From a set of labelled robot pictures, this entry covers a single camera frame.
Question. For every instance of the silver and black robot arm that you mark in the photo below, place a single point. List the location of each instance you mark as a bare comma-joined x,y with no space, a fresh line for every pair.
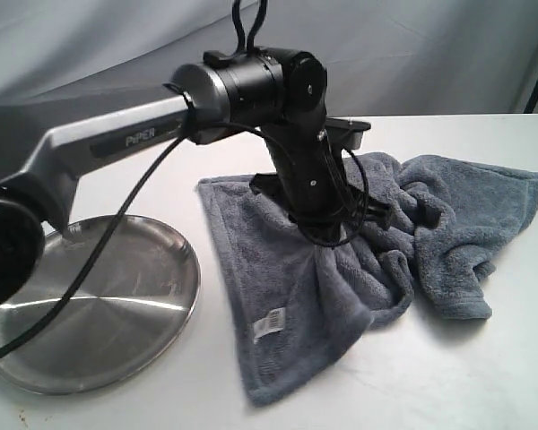
47,147

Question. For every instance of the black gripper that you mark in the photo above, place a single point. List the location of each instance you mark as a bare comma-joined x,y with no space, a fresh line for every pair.
323,188

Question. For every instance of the grey backdrop cloth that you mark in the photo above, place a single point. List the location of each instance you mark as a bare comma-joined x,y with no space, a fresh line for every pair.
384,58

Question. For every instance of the blue-grey fluffy towel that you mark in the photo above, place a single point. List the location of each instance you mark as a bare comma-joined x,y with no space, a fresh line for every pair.
297,307

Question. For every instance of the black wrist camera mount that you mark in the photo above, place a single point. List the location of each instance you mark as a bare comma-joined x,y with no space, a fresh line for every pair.
346,133

